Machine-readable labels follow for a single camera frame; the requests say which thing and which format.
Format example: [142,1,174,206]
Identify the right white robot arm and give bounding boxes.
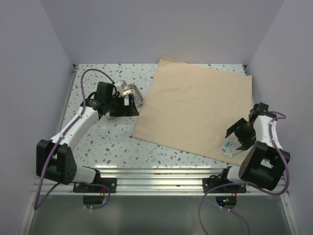
[218,103,291,192]

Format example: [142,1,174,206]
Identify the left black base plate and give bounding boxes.
[73,177,117,193]

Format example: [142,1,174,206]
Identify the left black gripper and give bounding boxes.
[106,94,138,117]

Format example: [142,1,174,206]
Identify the beige cloth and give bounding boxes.
[133,56,252,165]

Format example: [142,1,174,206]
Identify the stainless steel tray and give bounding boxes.
[123,84,144,108]

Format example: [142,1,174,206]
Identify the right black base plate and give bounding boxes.
[202,175,247,193]

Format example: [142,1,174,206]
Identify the clear plastic packet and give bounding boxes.
[224,147,244,158]

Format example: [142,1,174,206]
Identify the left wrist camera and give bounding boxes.
[114,80,127,97]

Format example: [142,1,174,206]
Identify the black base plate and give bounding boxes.
[202,175,247,193]
[73,177,117,193]

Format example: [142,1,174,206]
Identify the small steel scissors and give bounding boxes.
[134,97,143,105]

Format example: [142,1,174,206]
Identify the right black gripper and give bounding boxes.
[226,118,257,151]

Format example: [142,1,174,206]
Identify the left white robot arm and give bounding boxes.
[36,80,139,192]

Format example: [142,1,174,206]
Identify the green white packet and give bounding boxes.
[220,140,237,156]

